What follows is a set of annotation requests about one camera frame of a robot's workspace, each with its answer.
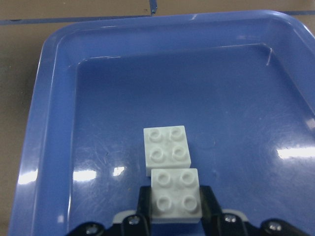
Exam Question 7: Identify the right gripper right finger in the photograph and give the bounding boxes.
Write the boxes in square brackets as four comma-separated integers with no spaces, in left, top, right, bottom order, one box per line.
[199,185,308,236]

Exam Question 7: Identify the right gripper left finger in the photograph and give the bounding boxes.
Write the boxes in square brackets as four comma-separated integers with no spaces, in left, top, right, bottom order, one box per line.
[67,186,152,236]

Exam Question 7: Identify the white block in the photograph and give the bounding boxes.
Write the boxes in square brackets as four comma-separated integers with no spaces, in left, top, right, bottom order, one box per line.
[143,125,191,177]
[151,168,202,224]

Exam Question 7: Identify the blue plastic tray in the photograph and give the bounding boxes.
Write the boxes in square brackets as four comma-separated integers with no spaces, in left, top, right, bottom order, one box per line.
[9,10,315,236]

